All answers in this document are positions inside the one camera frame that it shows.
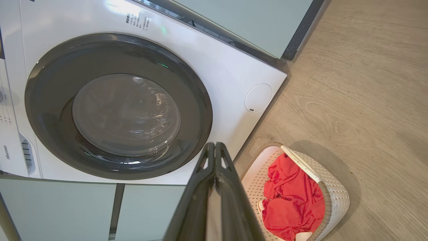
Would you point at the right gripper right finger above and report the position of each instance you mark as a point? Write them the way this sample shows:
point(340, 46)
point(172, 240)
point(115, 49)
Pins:
point(237, 214)

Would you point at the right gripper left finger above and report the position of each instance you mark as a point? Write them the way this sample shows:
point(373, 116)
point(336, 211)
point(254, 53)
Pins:
point(194, 207)

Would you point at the white perforated laundry basket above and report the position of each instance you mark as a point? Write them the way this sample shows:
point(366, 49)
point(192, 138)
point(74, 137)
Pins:
point(334, 197)

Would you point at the pale green cabinet door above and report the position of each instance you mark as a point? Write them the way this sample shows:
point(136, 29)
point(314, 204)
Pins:
point(150, 214)
point(254, 23)
point(57, 211)

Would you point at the red garment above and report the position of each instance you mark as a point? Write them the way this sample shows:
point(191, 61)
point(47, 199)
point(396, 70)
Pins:
point(291, 201)

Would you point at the round white filter cover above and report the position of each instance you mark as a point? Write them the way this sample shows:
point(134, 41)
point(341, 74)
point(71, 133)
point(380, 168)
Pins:
point(258, 97)

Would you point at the white front-load washing machine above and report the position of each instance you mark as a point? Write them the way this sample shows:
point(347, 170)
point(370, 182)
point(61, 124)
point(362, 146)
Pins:
point(217, 67)

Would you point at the dark round washer door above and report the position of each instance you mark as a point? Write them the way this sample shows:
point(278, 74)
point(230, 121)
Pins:
point(53, 100)

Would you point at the white detergent drawer panel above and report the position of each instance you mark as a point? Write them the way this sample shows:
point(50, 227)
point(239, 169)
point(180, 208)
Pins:
point(11, 147)

